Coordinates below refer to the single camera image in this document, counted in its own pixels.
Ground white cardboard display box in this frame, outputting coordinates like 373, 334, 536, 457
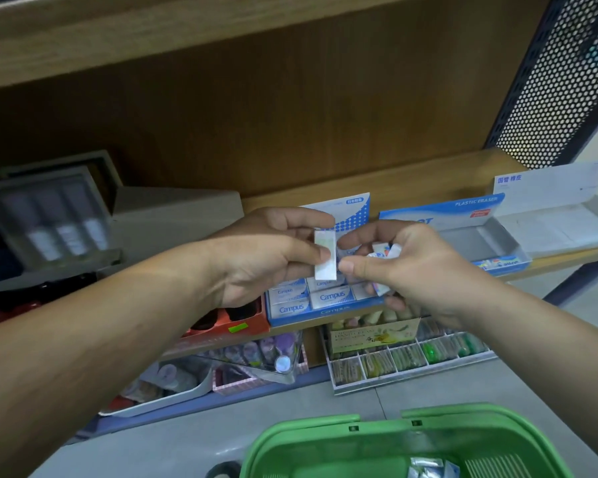
493, 161, 598, 260

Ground shiny packets in basket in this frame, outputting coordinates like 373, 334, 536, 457
407, 456, 462, 478

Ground pink box with clear packets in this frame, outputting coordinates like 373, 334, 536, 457
210, 330, 310, 397

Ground white plastic tray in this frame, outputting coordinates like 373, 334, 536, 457
97, 357, 215, 419

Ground white eraser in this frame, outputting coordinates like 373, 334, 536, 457
313, 230, 338, 282

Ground blue plastic eraser display box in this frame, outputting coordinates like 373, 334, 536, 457
378, 193, 533, 278

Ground person's left forearm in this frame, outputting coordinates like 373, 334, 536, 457
0, 238, 221, 478

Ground blue dotted eraser display box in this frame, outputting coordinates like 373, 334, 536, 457
266, 192, 387, 328

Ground row of white-blue sleeved erasers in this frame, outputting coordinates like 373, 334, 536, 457
269, 273, 379, 319

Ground blue metal shelf frame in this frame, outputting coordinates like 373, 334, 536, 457
542, 256, 598, 307

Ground bunch of small erasers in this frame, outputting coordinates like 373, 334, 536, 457
366, 242, 404, 297

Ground red cardboard display box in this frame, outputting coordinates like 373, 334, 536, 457
178, 297, 270, 345

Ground wooden shelf unit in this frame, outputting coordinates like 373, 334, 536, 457
0, 0, 598, 374

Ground person's right forearm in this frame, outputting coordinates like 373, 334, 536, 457
453, 278, 598, 466

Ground green plastic shopping basket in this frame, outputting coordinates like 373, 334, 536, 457
239, 403, 577, 478

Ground yellow-green printed label card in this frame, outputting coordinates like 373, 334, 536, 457
327, 318, 422, 357

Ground person's right hand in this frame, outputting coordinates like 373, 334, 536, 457
337, 220, 480, 330

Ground clear compartment tray of erasers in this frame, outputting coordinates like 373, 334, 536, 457
321, 316, 499, 397

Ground person's left hand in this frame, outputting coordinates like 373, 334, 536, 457
206, 207, 338, 311

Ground grey correction tape display box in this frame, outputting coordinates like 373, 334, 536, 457
0, 166, 114, 275

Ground black perforated metal panel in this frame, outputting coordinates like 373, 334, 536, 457
483, 0, 598, 170

